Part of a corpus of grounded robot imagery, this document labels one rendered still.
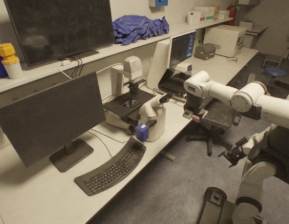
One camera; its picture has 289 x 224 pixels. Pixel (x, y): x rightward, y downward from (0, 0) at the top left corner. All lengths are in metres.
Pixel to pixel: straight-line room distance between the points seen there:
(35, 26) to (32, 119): 0.57
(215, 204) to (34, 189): 1.35
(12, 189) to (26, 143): 0.36
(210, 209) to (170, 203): 0.39
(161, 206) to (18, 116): 1.42
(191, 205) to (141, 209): 0.47
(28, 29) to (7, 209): 1.00
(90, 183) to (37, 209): 0.29
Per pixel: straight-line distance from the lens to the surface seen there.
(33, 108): 0.95
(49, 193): 1.16
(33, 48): 1.27
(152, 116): 1.13
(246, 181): 1.11
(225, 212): 1.76
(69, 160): 1.25
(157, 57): 1.75
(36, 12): 1.28
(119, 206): 1.86
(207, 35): 3.36
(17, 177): 1.33
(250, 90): 0.73
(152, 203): 1.86
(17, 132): 0.97
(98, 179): 1.10
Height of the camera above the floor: 1.66
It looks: 35 degrees down
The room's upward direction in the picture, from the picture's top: straight up
